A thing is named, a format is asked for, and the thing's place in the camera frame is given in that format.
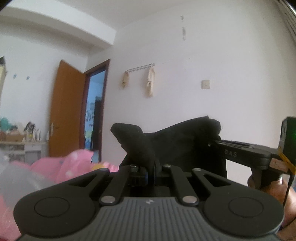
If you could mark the wall light switch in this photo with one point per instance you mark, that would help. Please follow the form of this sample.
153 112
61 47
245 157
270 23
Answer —
205 84

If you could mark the pink grey floral quilt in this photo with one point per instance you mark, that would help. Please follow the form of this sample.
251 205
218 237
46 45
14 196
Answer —
20 180

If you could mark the teal plush toy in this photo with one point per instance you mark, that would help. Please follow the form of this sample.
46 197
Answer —
4 124

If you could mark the black t-shirt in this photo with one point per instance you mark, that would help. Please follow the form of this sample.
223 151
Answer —
180 143

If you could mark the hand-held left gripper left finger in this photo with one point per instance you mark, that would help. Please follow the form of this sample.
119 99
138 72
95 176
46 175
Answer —
142 177

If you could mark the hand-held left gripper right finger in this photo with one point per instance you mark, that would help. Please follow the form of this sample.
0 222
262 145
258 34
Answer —
159 178

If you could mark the white dresser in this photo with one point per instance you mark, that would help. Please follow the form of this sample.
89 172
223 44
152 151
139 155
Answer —
32 150

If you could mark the wall hook rack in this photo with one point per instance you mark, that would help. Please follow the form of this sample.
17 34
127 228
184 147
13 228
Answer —
140 67

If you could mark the wooden door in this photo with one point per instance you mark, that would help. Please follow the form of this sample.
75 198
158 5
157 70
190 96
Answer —
67 111

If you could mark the cardboard box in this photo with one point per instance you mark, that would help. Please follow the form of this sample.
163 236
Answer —
13 137

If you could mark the person's right hand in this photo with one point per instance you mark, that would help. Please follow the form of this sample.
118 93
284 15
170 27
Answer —
292 213

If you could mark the yellow rubber band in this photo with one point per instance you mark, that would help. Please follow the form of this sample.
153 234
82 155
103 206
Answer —
286 159

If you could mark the pink dotted cushion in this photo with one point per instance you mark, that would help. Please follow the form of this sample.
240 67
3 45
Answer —
74 164

